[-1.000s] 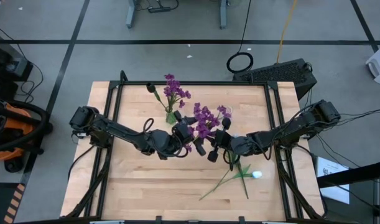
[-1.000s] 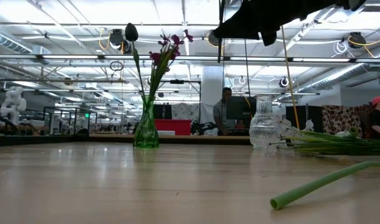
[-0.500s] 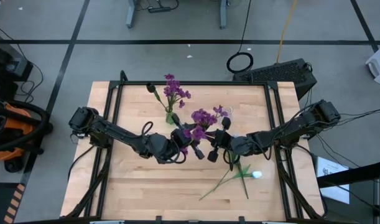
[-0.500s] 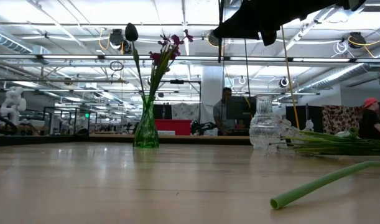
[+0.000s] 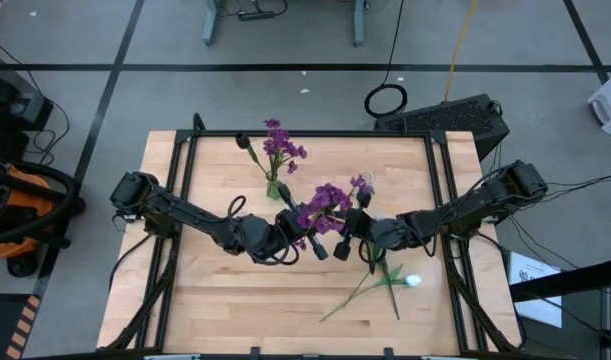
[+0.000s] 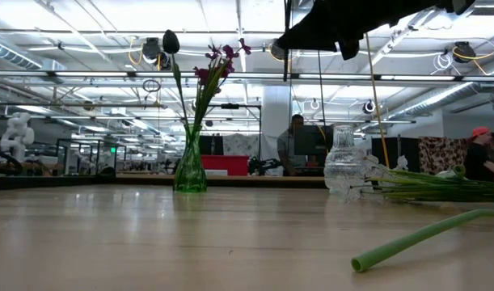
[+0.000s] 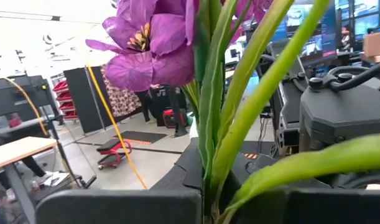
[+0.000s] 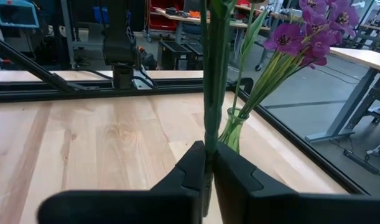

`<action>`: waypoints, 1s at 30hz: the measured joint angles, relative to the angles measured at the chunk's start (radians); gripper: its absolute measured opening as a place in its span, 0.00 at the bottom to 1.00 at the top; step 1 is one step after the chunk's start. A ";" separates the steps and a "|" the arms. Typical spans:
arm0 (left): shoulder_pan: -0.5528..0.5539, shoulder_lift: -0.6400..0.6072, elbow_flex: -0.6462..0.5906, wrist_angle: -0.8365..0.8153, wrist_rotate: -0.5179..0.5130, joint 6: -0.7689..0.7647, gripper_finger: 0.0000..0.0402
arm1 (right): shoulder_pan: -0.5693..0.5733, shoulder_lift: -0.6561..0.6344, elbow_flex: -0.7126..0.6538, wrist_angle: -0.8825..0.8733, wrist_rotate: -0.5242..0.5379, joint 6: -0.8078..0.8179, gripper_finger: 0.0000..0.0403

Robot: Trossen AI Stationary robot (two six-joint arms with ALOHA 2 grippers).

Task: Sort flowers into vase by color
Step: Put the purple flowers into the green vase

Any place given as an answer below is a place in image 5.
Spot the white printed paper sheet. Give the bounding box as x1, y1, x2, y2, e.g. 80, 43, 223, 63
507, 249, 564, 330

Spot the white artificial tulip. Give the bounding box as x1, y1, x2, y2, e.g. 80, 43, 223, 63
319, 273, 423, 323

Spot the yellow hanging cable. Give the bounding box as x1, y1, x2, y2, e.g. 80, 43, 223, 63
443, 0, 480, 104

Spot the grey desk leg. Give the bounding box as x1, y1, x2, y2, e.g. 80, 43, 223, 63
352, 0, 367, 49
202, 0, 221, 47

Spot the black aluminium table frame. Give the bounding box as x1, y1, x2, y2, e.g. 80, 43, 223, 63
97, 112, 526, 357

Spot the black metal beam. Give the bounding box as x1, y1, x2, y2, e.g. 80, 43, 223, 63
508, 257, 611, 304

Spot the black power strip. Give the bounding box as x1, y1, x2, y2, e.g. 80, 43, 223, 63
237, 9, 277, 22

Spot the orange black shop vacuum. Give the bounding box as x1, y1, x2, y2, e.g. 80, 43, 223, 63
0, 154, 86, 279

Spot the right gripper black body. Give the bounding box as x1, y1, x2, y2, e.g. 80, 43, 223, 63
333, 191, 384, 262

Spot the purple artificial flower bunch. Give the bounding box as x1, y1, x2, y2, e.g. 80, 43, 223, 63
292, 174, 376, 251
262, 118, 309, 186

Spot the green glass vase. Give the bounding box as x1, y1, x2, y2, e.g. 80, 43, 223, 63
265, 172, 285, 201

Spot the dark purple artificial tulip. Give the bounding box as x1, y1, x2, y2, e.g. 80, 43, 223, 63
234, 133, 276, 184

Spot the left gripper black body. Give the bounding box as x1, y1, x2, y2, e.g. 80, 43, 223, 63
274, 183, 331, 262

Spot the pale white artificial flower bunch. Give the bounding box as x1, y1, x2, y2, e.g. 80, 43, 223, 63
372, 214, 402, 321

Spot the black hazard striped mat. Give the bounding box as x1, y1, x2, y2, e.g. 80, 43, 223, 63
0, 293, 42, 360

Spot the black hanging cable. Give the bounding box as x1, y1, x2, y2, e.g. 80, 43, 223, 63
363, 0, 409, 120

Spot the black equipment stack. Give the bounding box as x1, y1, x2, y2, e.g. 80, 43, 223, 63
0, 47, 54, 161

